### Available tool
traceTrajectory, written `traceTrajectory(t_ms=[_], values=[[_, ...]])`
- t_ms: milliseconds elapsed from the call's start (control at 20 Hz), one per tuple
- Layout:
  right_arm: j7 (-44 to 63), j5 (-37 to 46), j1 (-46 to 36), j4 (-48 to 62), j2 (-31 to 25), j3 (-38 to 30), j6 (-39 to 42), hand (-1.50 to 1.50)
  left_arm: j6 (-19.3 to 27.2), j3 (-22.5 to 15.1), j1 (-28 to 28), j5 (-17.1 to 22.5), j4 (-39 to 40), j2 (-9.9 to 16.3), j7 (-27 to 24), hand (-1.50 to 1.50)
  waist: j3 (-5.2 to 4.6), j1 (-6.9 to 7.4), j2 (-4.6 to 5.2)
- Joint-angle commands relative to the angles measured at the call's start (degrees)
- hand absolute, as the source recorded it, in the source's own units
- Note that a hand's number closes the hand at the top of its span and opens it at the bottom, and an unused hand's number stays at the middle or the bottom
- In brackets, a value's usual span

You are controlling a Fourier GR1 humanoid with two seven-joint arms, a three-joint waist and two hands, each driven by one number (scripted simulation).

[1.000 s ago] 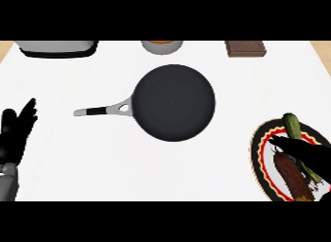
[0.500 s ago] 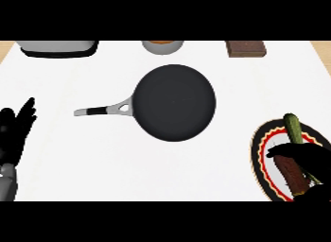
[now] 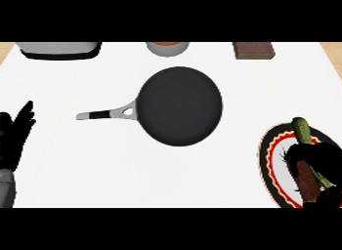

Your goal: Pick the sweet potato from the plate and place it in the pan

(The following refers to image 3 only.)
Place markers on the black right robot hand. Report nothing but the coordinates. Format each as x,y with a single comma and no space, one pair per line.
328,162

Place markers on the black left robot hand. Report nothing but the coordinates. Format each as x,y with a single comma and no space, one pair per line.
7,148

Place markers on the brown sweet potato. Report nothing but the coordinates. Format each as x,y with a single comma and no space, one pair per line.
306,180

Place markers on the black red patterned plate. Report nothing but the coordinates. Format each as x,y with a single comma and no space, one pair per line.
275,162

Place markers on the dark grey frying pan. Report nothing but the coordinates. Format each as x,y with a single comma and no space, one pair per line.
177,105

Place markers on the green cucumber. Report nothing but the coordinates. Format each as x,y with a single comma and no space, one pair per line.
302,132

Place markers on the grey and black appliance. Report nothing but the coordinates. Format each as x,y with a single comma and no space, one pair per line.
59,49

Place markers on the brown rectangular block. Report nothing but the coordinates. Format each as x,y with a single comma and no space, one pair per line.
253,50

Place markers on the grey cup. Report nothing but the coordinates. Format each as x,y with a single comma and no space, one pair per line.
167,48

